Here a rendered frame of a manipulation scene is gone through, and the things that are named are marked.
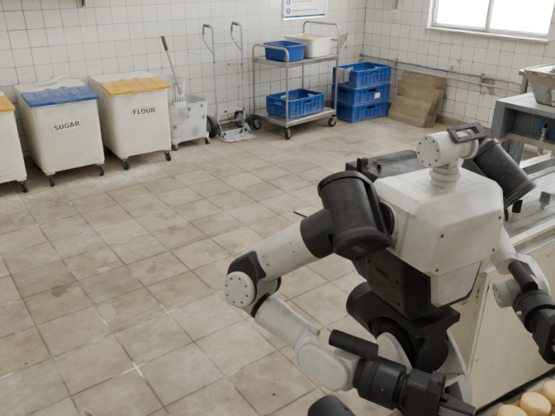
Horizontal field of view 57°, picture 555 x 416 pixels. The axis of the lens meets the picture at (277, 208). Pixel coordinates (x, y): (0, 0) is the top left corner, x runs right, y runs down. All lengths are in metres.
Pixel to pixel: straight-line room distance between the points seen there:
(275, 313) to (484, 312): 0.89
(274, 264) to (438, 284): 0.34
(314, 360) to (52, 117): 3.78
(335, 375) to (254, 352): 1.56
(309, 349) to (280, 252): 0.20
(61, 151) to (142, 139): 0.71
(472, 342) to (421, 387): 0.86
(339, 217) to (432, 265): 0.21
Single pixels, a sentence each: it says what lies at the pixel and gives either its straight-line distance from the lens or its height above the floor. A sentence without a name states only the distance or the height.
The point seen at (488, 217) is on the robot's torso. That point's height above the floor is 1.23.
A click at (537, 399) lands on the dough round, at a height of 0.97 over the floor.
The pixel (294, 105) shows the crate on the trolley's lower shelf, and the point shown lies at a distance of 5.65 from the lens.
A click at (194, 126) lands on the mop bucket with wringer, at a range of 5.34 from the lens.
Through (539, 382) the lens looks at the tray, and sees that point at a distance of 1.19.
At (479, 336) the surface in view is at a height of 0.59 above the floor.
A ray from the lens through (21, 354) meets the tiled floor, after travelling 2.86.
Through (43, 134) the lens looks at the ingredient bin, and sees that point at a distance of 4.59.
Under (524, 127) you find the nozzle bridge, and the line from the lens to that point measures 2.46.
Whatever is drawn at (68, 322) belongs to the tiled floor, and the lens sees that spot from 2.98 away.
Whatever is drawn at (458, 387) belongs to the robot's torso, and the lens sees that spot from 1.37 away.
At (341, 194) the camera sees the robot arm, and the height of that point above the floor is 1.30.
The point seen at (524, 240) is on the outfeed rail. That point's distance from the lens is 1.84.
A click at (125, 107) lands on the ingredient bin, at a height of 0.58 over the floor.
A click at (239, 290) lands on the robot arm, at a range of 1.10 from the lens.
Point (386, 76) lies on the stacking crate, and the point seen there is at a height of 0.49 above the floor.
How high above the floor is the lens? 1.70
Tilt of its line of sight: 25 degrees down
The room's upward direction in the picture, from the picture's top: straight up
